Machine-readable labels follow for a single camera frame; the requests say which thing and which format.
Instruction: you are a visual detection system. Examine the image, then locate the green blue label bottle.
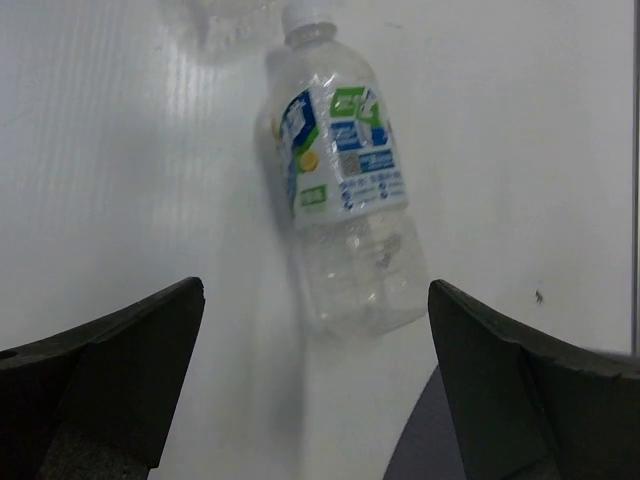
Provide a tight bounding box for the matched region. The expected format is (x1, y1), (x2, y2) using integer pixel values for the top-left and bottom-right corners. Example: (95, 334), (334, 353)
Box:
(265, 1), (428, 336)

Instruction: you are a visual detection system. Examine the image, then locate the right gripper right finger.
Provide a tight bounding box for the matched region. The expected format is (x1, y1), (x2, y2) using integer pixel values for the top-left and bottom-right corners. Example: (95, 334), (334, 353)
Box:
(428, 280), (639, 479)

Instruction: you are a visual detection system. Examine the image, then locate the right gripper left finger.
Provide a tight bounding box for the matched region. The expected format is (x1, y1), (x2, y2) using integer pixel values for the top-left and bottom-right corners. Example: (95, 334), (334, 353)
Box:
(1, 277), (205, 479)

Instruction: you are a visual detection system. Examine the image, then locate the clear unlabelled plastic bottle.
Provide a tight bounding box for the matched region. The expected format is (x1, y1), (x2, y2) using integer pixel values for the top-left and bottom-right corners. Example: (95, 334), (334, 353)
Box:
(157, 0), (285, 66)

